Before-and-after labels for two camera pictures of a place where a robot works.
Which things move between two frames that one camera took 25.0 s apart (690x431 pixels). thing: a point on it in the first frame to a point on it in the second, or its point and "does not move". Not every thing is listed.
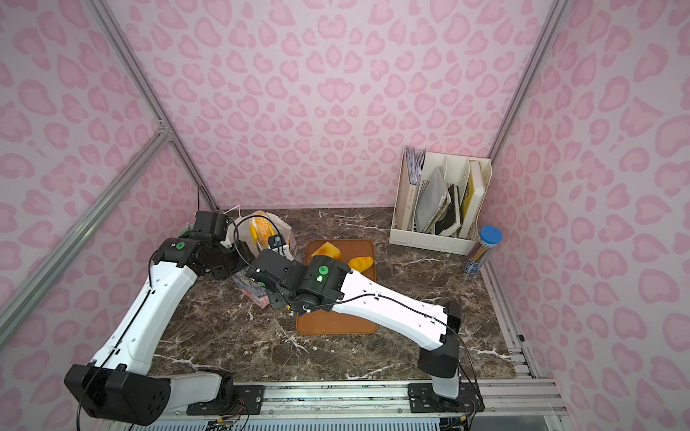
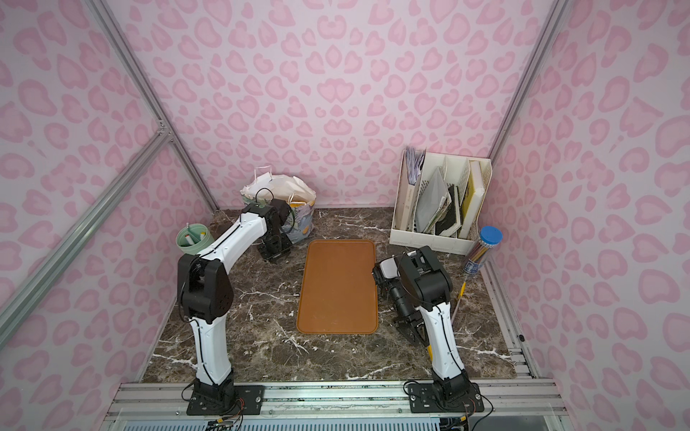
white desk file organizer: (438, 201) does not move
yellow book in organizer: (473, 197) does not move
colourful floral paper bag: (240, 229) to (267, 186)
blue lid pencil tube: (490, 237) does not move
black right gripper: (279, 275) to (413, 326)
